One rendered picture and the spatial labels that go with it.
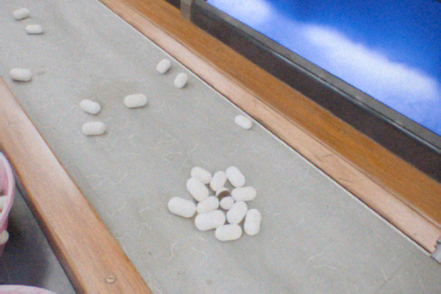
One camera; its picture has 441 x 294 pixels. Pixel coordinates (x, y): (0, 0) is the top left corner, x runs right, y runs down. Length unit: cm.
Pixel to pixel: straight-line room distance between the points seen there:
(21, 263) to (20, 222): 7
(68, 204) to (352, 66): 40
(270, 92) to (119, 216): 34
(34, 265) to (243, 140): 34
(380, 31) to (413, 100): 3
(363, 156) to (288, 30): 42
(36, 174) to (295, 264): 35
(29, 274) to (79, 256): 13
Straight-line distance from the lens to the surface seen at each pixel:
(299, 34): 20
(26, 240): 61
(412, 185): 60
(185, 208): 50
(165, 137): 62
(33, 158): 58
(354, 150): 61
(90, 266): 46
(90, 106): 66
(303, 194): 56
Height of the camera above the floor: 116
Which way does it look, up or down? 41 degrees down
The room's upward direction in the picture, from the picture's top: 5 degrees clockwise
